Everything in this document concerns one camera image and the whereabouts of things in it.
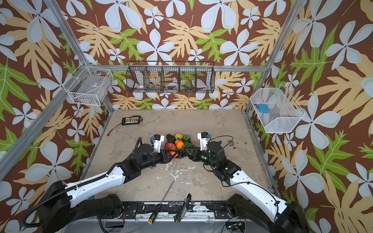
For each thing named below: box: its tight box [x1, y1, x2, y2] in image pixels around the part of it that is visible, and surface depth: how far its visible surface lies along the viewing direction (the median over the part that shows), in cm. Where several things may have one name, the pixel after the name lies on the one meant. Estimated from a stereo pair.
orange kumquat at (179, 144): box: [176, 140, 185, 150], surface depth 78 cm
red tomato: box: [164, 142, 176, 151], surface depth 93 cm
